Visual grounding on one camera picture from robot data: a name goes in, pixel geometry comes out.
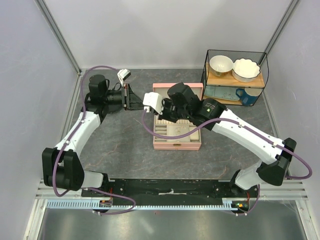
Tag black round plate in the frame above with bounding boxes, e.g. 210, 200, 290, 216
101, 104, 123, 115

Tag white round bowl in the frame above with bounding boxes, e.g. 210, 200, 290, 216
209, 55, 234, 77

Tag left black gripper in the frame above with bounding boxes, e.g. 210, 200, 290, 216
103, 83, 145, 111

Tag black wire shelf rack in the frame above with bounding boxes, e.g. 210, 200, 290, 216
200, 49, 269, 107

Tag blue slotted cable duct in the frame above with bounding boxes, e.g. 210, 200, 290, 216
46, 199, 247, 211

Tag white scalloped bowl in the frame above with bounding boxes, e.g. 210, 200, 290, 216
231, 58, 261, 83

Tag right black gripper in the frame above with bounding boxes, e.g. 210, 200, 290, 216
153, 97, 190, 124

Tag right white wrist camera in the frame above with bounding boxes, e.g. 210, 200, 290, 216
142, 92, 164, 115

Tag light blue tray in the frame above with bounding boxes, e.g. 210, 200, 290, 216
204, 85, 240, 101

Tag dark blue mug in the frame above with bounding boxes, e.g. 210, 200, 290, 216
235, 88, 262, 106

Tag pink jewelry box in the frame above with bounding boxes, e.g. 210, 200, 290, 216
152, 83, 202, 151

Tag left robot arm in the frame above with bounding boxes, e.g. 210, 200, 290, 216
42, 69, 144, 197

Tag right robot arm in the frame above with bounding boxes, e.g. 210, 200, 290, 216
151, 82, 297, 197

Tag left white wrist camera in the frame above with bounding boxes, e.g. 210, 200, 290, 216
117, 68, 131, 86

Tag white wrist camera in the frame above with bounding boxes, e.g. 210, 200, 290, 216
142, 92, 164, 115
117, 68, 131, 86

